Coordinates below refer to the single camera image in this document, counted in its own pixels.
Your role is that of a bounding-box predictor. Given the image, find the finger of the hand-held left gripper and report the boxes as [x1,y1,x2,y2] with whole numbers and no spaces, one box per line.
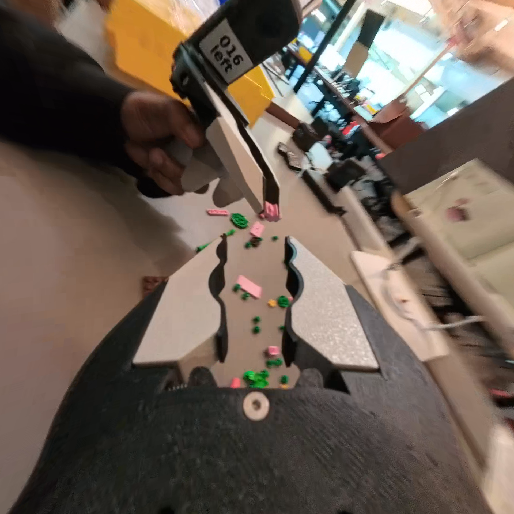
[224,96,281,204]
[205,116,266,214]

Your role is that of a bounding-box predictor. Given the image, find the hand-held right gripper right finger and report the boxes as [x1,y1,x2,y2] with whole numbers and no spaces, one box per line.
[283,236,380,371]

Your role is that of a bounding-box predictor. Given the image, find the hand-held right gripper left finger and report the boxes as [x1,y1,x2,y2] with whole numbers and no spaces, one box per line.
[133,235,229,382]

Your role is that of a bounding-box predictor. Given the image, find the brown square plate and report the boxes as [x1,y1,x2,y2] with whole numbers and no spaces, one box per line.
[142,276,169,298]

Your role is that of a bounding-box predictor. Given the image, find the person's left forearm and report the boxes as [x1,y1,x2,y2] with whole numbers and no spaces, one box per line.
[0,0,139,181]

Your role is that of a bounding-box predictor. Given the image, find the person's left hand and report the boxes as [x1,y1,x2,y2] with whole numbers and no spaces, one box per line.
[122,92,206,196]

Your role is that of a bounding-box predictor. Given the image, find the black flat cards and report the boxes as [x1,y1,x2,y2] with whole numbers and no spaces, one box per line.
[277,142,306,171]

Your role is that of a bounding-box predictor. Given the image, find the black flat box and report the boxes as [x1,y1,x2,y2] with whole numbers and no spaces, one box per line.
[301,169,346,215]

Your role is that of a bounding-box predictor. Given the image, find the white book stand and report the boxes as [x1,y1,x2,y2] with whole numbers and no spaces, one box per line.
[351,189,514,362]

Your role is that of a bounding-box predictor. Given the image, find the scattered small green clips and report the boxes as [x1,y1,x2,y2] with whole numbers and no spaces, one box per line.
[233,284,290,382]

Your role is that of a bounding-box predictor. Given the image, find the large pink smooth tile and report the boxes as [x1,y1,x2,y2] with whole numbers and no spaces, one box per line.
[236,275,262,300]

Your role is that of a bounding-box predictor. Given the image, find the black pole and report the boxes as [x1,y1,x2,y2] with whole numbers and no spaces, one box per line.
[293,0,356,94]

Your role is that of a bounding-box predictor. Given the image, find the green stick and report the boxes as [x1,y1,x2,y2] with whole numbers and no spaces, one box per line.
[196,229,237,253]

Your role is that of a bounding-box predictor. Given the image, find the black upright device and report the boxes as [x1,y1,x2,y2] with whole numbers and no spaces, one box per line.
[327,161,366,191]

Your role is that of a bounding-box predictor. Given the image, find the yellow plastic bin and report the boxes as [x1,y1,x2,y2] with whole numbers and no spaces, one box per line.
[106,0,275,129]

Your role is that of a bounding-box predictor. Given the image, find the open instruction booklet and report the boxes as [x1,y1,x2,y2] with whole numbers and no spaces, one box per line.
[406,158,514,262]

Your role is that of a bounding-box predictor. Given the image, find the black divider panel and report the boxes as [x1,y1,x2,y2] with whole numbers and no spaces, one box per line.
[379,78,514,193]

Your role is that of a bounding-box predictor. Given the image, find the black camera case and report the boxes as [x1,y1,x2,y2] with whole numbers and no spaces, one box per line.
[292,122,322,151]

